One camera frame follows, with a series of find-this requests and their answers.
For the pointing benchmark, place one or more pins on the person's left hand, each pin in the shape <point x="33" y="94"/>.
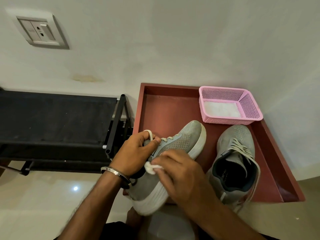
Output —
<point x="135" y="154"/>

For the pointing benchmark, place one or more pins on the stack of white wipes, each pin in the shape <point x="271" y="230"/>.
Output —
<point x="222" y="109"/>

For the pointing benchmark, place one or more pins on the person's left foot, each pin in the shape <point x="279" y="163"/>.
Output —
<point x="133" y="217"/>

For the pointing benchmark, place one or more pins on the black shoe rack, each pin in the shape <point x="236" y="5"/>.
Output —
<point x="55" y="114"/>

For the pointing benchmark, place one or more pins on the grey sneaker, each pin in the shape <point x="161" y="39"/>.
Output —
<point x="240" y="134"/>
<point x="185" y="137"/>

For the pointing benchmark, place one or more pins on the reddish-brown side table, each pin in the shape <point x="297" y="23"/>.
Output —
<point x="170" y="107"/>

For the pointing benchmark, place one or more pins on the person's left forearm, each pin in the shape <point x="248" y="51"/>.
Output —
<point x="92" y="207"/>

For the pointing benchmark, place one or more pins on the person's right hand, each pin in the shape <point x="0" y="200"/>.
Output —
<point x="187" y="179"/>

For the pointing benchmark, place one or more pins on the white wipe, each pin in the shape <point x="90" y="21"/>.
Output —
<point x="150" y="167"/>

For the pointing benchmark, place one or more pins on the white wall socket plate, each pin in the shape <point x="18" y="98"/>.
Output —
<point x="40" y="31"/>

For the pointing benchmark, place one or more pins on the pink plastic basket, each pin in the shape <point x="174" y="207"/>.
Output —
<point x="222" y="92"/>

